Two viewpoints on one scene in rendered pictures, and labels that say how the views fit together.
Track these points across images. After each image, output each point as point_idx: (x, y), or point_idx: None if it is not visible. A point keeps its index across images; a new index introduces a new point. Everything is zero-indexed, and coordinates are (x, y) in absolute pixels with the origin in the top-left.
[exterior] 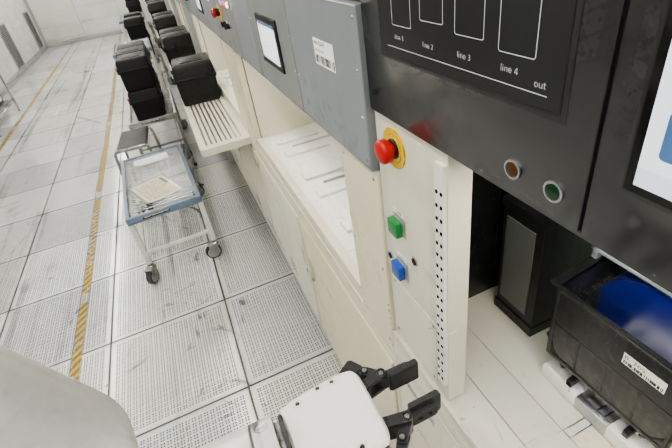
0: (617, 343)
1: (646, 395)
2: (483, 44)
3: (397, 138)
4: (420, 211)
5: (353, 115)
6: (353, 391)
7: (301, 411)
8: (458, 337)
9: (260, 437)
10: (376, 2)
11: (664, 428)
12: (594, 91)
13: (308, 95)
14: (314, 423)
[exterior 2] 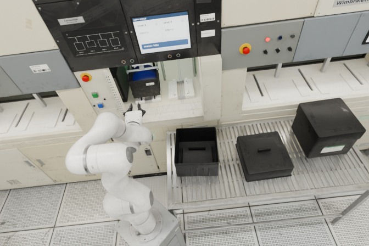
0: (144, 83)
1: (152, 87)
2: (108, 46)
3: (87, 73)
4: (102, 85)
5: (65, 77)
6: (130, 112)
7: (128, 120)
8: (123, 106)
9: (130, 124)
10: (68, 48)
11: (157, 90)
12: (131, 45)
13: (27, 86)
14: (132, 118)
